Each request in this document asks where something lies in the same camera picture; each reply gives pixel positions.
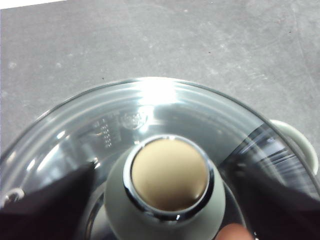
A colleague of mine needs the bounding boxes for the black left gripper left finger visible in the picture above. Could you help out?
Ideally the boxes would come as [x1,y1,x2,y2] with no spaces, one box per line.
[0,161,106,240]

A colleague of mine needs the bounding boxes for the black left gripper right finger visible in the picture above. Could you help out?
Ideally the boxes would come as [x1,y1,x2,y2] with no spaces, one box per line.
[233,162,320,240]

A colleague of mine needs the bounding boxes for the brown egg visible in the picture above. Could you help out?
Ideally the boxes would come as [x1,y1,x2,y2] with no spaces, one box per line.
[214,223,254,240]

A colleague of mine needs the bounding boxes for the glass lid with green knob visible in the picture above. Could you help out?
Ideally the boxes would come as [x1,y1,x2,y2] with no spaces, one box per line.
[0,76,320,240]

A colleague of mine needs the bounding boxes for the pale green electric cooking pot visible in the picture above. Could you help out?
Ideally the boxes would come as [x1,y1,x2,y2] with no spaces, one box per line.
[268,119,320,177]

